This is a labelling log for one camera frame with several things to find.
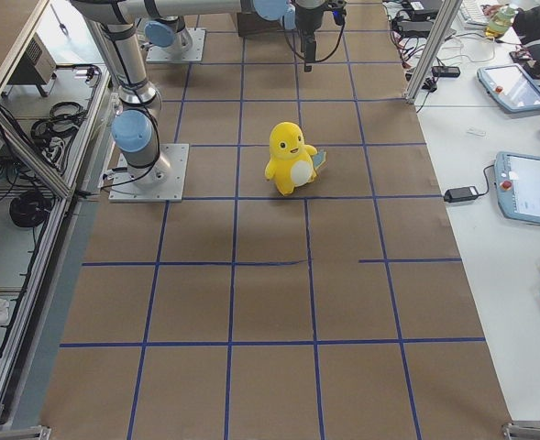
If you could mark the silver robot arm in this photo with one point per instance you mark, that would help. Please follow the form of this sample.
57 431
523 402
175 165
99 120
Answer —
117 21

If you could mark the blue teach pendant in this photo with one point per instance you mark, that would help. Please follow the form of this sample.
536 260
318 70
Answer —
518 186
511 87

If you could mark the aluminium frame post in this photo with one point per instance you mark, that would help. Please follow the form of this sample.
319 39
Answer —
437 36

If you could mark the blue teach pendant near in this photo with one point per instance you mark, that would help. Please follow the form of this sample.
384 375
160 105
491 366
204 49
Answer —
518 186

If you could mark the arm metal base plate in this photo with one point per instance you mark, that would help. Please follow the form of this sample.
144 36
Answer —
164 182

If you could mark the black power brick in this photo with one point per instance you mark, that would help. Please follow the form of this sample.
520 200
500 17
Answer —
461 194

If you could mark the blue teach pendant far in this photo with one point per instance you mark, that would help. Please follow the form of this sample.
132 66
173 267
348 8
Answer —
511 87

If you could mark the yellow plush dinosaur toy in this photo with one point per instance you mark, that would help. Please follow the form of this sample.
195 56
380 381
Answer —
293 163

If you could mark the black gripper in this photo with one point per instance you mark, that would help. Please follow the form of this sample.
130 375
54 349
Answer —
307 18

